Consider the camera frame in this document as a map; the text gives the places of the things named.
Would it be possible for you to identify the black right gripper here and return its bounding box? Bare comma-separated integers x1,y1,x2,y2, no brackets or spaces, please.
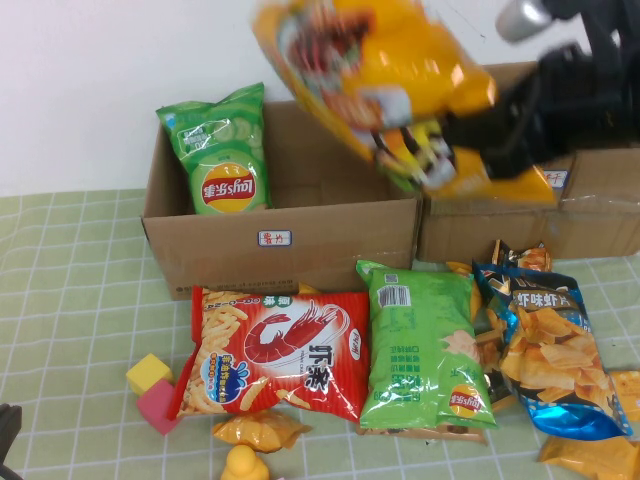
442,44,626,182

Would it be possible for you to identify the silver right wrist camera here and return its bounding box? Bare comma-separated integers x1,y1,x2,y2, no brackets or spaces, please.
494,0,557,42

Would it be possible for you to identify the yellow rubber duck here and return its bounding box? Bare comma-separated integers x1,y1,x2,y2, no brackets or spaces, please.
222,444,271,480

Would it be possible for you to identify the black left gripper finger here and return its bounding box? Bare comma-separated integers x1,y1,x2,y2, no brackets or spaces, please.
0,403,24,447

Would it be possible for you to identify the green checkered tablecloth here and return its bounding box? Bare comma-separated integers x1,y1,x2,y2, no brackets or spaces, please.
0,189,640,480

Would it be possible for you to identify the large yellow chip bag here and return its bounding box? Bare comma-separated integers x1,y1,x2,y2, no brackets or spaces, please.
252,0,559,206

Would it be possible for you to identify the blue shrimp chip bag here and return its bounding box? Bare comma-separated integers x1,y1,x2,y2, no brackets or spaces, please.
472,259,634,441

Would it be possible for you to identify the pink foam cube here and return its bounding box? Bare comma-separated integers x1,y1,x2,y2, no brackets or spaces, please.
136,378,184,437

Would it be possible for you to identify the red shrimp stick bag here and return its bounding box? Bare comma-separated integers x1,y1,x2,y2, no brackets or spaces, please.
174,284,371,424

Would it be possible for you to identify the taped cardboard box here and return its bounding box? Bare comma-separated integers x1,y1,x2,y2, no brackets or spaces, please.
407,59,640,264

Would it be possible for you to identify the green cucumber chip bag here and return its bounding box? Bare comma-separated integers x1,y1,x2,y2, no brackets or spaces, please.
155,82,274,216

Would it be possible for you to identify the printed yellow cracker packet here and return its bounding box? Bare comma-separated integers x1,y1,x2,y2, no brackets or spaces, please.
607,369,640,421

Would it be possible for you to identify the green chip bag with barcode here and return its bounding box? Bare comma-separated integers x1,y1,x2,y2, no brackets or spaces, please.
355,259,499,431

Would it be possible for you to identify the plain yellow snack packet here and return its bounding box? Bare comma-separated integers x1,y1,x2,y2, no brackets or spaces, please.
537,433,640,480

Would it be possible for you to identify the printed cardboard box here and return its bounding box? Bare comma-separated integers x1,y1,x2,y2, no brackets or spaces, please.
140,92,424,301

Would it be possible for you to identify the yellow foam cube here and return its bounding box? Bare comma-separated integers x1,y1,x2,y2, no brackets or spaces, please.
125,352,175,396

